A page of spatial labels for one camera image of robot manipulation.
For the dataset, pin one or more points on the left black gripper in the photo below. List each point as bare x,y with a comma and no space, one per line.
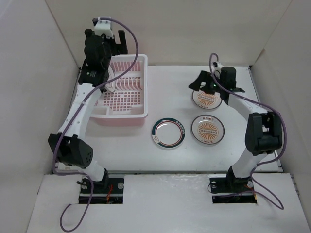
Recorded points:
117,50

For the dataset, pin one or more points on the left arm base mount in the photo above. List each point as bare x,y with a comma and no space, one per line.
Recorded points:
112,194

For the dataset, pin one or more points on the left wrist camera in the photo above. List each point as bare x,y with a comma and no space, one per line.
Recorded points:
103,27

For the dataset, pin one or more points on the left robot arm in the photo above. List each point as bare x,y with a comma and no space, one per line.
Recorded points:
68,145

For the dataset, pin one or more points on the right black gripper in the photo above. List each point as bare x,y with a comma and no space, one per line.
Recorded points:
204,76

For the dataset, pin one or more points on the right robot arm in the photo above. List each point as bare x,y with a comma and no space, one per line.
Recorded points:
264,131

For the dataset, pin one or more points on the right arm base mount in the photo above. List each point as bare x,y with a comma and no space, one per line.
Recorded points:
225,191

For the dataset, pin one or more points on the pink plastic dish rack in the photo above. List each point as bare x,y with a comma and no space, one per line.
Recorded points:
127,105

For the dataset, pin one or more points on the white plate green red rim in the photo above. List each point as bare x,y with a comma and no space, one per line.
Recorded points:
168,133

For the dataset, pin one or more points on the orange sunburst plate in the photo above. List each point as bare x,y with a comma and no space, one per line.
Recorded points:
207,129
206,101

